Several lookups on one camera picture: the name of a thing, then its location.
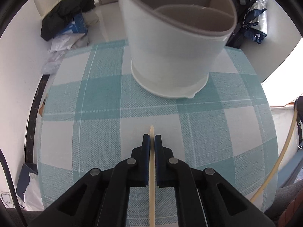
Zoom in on blue cardboard box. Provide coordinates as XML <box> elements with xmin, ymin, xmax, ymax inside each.
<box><xmin>56</xmin><ymin>13</ymin><xmax>88</xmax><ymax>36</ymax></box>

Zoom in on teal plaid tablecloth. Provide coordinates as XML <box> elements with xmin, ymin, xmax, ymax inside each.
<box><xmin>37</xmin><ymin>39</ymin><xmax>280</xmax><ymax>227</ymax></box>

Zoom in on black jacket pile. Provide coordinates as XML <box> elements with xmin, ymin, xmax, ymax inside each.
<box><xmin>41</xmin><ymin>0</ymin><xmax>95</xmax><ymax>41</ymax></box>

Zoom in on cream curved cable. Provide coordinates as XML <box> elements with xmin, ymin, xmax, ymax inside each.
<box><xmin>249</xmin><ymin>100</ymin><xmax>299</xmax><ymax>204</ymax></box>

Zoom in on silver blue folded umbrella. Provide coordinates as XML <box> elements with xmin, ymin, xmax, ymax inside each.
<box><xmin>242</xmin><ymin>0</ymin><xmax>268</xmax><ymax>44</ymax></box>

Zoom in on chopstick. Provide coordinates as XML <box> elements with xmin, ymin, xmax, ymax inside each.
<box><xmin>149</xmin><ymin>126</ymin><xmax>156</xmax><ymax>227</ymax></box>

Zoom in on white shopping bag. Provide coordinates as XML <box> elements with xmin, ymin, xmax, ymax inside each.
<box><xmin>16</xmin><ymin>172</ymin><xmax>44</xmax><ymax>211</ymax></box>

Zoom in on dark backpack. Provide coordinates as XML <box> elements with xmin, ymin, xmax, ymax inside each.
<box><xmin>226</xmin><ymin>0</ymin><xmax>251</xmax><ymax>49</ymax></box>

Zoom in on white utensil holder cup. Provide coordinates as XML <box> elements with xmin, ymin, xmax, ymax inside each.
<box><xmin>119</xmin><ymin>0</ymin><xmax>237</xmax><ymax>98</ymax></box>

